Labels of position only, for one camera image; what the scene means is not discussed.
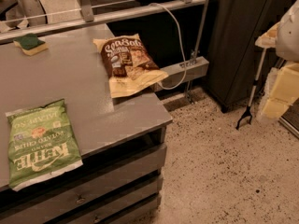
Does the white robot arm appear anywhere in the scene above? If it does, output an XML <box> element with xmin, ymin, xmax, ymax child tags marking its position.
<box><xmin>255</xmin><ymin>0</ymin><xmax>299</xmax><ymax>120</ymax></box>

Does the green yellow sponge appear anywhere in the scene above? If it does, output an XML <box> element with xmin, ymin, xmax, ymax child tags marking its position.
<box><xmin>13</xmin><ymin>34</ymin><xmax>48</xmax><ymax>56</ymax></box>

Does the white cable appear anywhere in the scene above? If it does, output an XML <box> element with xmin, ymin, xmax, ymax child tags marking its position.
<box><xmin>148</xmin><ymin>2</ymin><xmax>188</xmax><ymax>91</ymax></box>

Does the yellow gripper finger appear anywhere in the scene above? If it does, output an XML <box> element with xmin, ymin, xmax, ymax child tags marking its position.
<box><xmin>262</xmin><ymin>99</ymin><xmax>289</xmax><ymax>119</ymax></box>
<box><xmin>270</xmin><ymin>62</ymin><xmax>299</xmax><ymax>105</ymax></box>

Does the grey drawer cabinet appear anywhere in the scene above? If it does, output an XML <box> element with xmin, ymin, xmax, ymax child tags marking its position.
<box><xmin>0</xmin><ymin>125</ymin><xmax>168</xmax><ymax>224</ymax></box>

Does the reacher grabber tool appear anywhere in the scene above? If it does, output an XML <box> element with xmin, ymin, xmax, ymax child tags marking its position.
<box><xmin>236</xmin><ymin>49</ymin><xmax>267</xmax><ymax>130</ymax></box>

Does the dark grey cabinet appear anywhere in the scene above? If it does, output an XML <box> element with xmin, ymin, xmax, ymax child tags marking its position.
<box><xmin>206</xmin><ymin>0</ymin><xmax>296</xmax><ymax>113</ymax></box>

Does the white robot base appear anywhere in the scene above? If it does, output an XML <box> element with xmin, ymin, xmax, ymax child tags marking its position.
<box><xmin>0</xmin><ymin>0</ymin><xmax>49</xmax><ymax>30</ymax></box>

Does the green jalapeno kettle chip bag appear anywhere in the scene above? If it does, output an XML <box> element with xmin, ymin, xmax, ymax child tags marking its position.
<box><xmin>6</xmin><ymin>99</ymin><xmax>82</xmax><ymax>191</ymax></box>

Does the grey metal rail frame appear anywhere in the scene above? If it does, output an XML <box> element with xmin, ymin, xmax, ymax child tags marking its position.
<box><xmin>0</xmin><ymin>0</ymin><xmax>214</xmax><ymax>44</ymax></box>

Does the brown sea salt chip bag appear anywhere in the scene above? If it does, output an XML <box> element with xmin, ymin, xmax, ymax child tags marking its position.
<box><xmin>93</xmin><ymin>34</ymin><xmax>168</xmax><ymax>98</ymax></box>

